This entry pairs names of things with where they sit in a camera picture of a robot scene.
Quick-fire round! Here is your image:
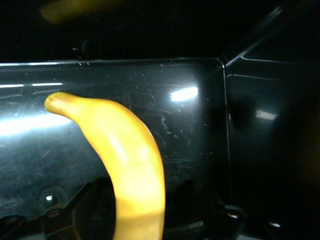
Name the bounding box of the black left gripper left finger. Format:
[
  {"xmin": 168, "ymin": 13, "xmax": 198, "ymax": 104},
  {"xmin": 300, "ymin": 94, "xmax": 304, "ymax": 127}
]
[{"xmin": 0, "ymin": 177, "xmax": 118, "ymax": 240}]

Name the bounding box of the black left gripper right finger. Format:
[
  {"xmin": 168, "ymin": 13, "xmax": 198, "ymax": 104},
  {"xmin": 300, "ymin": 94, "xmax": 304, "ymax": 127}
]
[{"xmin": 163, "ymin": 179, "xmax": 288, "ymax": 240}]

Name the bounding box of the yellow banana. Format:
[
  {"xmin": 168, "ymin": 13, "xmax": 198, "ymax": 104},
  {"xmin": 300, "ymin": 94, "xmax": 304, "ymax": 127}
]
[{"xmin": 44, "ymin": 91, "xmax": 167, "ymax": 240}]

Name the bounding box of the black plastic box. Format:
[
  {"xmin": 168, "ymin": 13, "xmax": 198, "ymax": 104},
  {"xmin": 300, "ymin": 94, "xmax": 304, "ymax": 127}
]
[{"xmin": 0, "ymin": 0, "xmax": 320, "ymax": 240}]

